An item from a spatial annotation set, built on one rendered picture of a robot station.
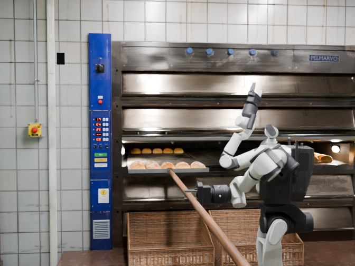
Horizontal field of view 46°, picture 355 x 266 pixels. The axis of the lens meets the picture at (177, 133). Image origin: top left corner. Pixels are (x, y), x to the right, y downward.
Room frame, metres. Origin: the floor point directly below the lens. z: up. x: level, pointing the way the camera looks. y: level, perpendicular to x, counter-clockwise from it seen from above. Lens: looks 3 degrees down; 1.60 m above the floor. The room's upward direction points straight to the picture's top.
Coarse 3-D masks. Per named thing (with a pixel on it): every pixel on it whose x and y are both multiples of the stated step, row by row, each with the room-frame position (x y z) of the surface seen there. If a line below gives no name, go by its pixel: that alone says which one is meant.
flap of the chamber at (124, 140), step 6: (126, 138) 2.91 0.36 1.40; (132, 138) 2.91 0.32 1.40; (138, 138) 2.92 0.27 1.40; (144, 138) 2.92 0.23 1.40; (150, 138) 2.93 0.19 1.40; (156, 138) 2.93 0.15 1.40; (162, 138) 2.93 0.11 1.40; (168, 138) 2.94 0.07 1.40; (174, 138) 2.94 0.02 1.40; (180, 138) 2.95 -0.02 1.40; (186, 138) 2.95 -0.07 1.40; (192, 138) 2.96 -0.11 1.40; (198, 138) 2.96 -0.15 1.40; (204, 138) 2.97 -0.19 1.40; (210, 138) 2.97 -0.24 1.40; (216, 138) 2.98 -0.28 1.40; (222, 138) 2.98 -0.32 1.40; (228, 138) 2.98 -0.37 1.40; (252, 138) 3.00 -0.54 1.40; (258, 138) 3.01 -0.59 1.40; (264, 138) 3.01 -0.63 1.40; (276, 138) 3.02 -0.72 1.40; (282, 138) 3.03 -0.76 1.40; (294, 138) 3.04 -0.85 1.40; (300, 138) 3.04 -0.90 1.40; (306, 138) 3.05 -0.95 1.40; (312, 138) 3.05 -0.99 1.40; (318, 138) 3.06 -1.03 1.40; (324, 138) 3.06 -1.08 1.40; (330, 138) 3.07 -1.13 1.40; (336, 138) 3.07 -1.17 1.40; (342, 138) 3.08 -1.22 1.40; (348, 138) 3.08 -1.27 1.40; (354, 138) 3.09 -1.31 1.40
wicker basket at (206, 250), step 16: (128, 224) 2.85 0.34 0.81; (144, 224) 3.01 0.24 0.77; (160, 224) 3.02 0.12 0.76; (192, 224) 3.06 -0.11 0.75; (128, 240) 2.66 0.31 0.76; (144, 240) 2.98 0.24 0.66; (160, 240) 2.99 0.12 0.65; (176, 240) 3.01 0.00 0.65; (192, 240) 3.02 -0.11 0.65; (208, 240) 2.79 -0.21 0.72; (128, 256) 2.55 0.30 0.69; (144, 256) 2.57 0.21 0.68; (160, 256) 2.58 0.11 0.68; (176, 256) 2.59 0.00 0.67; (192, 256) 2.61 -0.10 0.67; (208, 256) 2.78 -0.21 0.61
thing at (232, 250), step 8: (176, 176) 2.43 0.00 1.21; (184, 192) 2.01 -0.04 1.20; (192, 200) 1.80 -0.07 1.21; (200, 208) 1.64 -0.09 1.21; (208, 216) 1.51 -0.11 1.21; (208, 224) 1.44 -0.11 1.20; (216, 224) 1.41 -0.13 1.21; (216, 232) 1.33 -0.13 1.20; (224, 240) 1.24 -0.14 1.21; (224, 248) 1.21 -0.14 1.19; (232, 248) 1.16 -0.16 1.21; (232, 256) 1.12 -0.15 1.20; (240, 256) 1.09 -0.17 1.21; (240, 264) 1.05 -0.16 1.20; (248, 264) 1.04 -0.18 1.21
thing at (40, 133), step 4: (28, 124) 2.91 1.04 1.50; (32, 124) 2.91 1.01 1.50; (36, 124) 2.92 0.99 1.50; (40, 124) 2.92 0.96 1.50; (28, 128) 2.91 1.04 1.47; (40, 128) 2.92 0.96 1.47; (28, 132) 2.91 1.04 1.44; (32, 132) 2.91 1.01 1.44; (36, 132) 2.92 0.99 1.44; (40, 132) 2.92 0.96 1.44; (28, 136) 2.91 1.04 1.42; (32, 136) 2.91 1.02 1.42; (36, 136) 2.92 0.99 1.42; (40, 136) 2.92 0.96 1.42
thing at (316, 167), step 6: (126, 168) 3.05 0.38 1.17; (210, 168) 3.12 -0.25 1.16; (216, 168) 3.13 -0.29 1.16; (222, 168) 3.13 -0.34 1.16; (246, 168) 3.15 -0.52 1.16; (318, 168) 3.21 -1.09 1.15; (324, 168) 3.22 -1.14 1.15; (330, 168) 3.22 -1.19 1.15; (336, 168) 3.23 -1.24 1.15; (342, 168) 3.23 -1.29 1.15; (348, 168) 3.24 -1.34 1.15
